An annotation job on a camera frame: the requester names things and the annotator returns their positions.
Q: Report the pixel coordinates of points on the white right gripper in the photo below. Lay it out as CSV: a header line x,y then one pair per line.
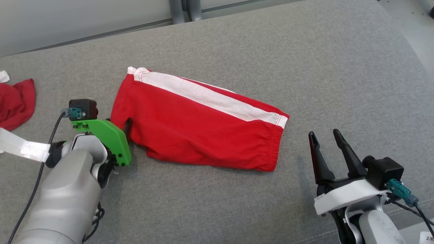
x,y
349,195

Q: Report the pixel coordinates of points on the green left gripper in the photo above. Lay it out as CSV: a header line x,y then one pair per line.
x,y
112,135

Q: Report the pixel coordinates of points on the red shorts with white stripe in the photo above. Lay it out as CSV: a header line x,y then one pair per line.
x,y
190,132

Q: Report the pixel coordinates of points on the red jersey with number 23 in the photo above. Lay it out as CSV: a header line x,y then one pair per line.
x,y
15,101

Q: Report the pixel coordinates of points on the white tape tag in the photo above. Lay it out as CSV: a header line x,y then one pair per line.
x,y
23,147

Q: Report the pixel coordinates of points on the white paper label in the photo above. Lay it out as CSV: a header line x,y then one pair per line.
x,y
428,238

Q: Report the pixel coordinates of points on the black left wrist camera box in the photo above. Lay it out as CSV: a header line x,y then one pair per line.
x,y
86,106

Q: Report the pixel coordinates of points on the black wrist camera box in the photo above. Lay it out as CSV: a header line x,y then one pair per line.
x,y
86,106
385,171

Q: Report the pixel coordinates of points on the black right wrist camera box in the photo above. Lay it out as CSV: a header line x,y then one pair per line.
x,y
385,171

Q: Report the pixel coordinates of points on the grey partition post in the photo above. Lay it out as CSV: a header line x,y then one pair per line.
x,y
186,10

